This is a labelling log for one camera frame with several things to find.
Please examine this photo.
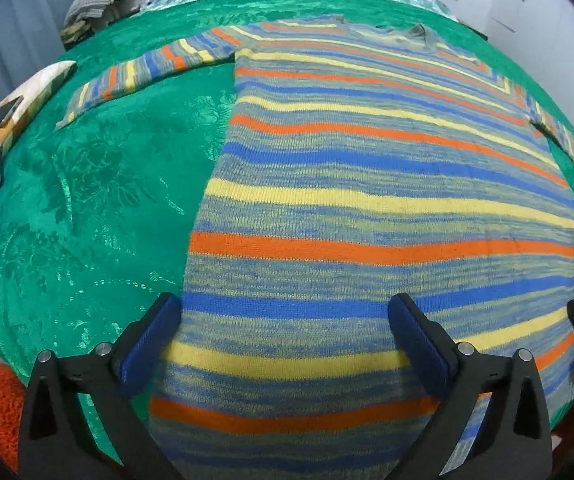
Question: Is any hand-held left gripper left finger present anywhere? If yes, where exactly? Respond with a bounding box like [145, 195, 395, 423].
[17, 292, 185, 480]

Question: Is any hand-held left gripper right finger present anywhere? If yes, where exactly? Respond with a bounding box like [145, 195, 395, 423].
[384, 292, 554, 480]

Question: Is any striped knit sweater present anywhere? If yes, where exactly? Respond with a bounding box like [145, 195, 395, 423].
[56, 14, 574, 480]

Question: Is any pile of grey clothes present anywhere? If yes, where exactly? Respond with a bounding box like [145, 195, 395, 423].
[61, 0, 138, 43]

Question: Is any green patterned blanket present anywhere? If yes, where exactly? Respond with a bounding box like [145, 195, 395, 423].
[0, 0, 574, 466]

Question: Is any small dark flat object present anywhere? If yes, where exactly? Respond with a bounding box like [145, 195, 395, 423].
[0, 96, 24, 128]

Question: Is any cream patterned pillow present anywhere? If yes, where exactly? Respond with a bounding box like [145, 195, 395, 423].
[0, 60, 78, 156]

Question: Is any grey curtain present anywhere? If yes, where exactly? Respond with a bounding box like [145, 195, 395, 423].
[0, 0, 100, 126]

